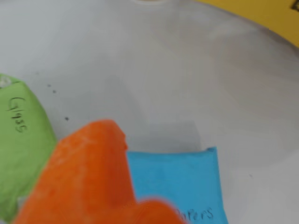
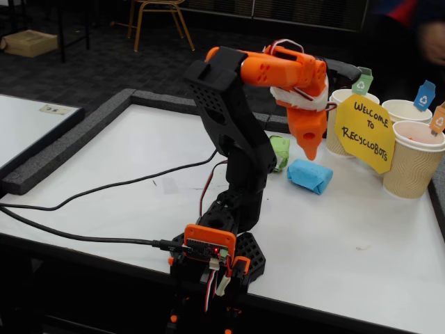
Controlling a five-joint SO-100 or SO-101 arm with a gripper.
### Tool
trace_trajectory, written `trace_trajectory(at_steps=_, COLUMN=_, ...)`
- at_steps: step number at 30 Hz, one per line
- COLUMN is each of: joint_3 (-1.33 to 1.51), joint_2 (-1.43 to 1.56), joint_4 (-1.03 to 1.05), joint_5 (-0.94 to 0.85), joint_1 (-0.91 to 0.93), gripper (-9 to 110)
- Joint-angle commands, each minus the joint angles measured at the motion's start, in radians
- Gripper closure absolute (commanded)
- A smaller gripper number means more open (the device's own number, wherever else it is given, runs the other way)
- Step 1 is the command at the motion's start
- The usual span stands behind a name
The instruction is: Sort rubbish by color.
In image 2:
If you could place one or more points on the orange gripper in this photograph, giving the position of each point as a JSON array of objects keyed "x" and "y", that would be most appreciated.
[{"x": 305, "y": 128}]

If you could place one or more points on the green paper parcel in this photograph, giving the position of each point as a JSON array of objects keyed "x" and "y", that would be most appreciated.
[{"x": 282, "y": 149}]

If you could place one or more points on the blue paper parcel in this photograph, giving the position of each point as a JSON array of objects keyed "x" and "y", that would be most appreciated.
[{"x": 309, "y": 174}]

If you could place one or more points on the black and orange robot arm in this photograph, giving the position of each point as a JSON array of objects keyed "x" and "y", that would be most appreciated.
[{"x": 240, "y": 139}]

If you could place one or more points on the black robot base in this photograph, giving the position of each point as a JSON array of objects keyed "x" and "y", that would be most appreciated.
[{"x": 250, "y": 254}]

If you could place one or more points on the blurred person hand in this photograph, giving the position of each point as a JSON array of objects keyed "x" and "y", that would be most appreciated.
[{"x": 436, "y": 41}]

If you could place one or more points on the paper cup with green tag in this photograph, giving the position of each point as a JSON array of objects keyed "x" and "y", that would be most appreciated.
[{"x": 333, "y": 146}]

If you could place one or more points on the white tape wrap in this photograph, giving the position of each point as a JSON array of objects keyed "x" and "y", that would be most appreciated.
[{"x": 299, "y": 101}]

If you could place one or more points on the yellow welcome paper sign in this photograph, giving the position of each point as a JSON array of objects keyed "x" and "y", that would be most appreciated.
[{"x": 365, "y": 139}]

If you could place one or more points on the green recycling bin tag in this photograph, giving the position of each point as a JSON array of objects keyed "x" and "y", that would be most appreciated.
[{"x": 362, "y": 85}]

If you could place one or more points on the paper cup with blue tag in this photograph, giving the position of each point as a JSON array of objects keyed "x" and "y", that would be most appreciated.
[{"x": 400, "y": 109}]

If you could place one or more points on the paper cup with orange tag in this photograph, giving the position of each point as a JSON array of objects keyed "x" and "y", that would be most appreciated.
[{"x": 410, "y": 167}]

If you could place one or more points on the blue recycling bin tag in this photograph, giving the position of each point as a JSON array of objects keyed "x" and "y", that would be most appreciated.
[{"x": 424, "y": 97}]

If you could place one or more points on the orange recycling bin tag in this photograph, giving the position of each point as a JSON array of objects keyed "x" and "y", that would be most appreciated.
[{"x": 439, "y": 120}]

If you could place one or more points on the orange controller board case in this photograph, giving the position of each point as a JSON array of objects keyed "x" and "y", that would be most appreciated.
[{"x": 208, "y": 236}]

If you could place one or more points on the short grey foam strip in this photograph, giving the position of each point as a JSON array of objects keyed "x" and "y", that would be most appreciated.
[{"x": 438, "y": 208}]

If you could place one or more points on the person in red blue clothing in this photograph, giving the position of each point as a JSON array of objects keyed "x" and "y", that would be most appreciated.
[{"x": 400, "y": 10}]

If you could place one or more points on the chair with gold legs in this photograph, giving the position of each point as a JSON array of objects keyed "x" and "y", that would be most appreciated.
[{"x": 140, "y": 24}]

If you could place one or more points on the long grey foam border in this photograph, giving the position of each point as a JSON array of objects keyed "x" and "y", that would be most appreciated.
[{"x": 69, "y": 139}]

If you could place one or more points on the small paper sticker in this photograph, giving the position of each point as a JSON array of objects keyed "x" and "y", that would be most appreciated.
[{"x": 55, "y": 109}]

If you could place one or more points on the black metal table leg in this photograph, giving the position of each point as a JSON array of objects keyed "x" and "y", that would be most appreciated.
[{"x": 62, "y": 41}]

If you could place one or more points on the black framed whiteboard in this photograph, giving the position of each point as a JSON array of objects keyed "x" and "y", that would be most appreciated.
[{"x": 21, "y": 125}]

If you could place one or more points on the brown cardboard box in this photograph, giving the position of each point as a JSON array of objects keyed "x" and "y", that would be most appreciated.
[{"x": 29, "y": 43}]

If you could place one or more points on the orange clamp bracket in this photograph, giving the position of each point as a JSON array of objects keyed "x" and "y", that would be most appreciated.
[{"x": 240, "y": 266}]

